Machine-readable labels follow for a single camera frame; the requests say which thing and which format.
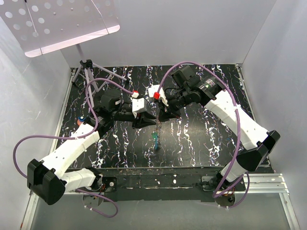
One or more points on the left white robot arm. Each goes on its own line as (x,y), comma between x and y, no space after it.
(49,179)

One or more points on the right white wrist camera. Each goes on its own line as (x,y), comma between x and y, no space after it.
(155,94)

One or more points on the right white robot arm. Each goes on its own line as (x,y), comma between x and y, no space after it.
(254,143)

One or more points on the perforated music stand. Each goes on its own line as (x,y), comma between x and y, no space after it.
(33,34)

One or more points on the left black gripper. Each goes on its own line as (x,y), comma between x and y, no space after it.
(140,121)

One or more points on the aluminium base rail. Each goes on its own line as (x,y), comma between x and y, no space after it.
(176,184)

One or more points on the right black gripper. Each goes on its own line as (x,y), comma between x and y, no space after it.
(166,114)

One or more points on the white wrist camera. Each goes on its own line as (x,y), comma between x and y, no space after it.
(139,105)
(155,94)

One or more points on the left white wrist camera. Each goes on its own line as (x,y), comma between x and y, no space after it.
(139,105)

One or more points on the colourful toy blocks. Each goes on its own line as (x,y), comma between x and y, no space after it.
(80,120)

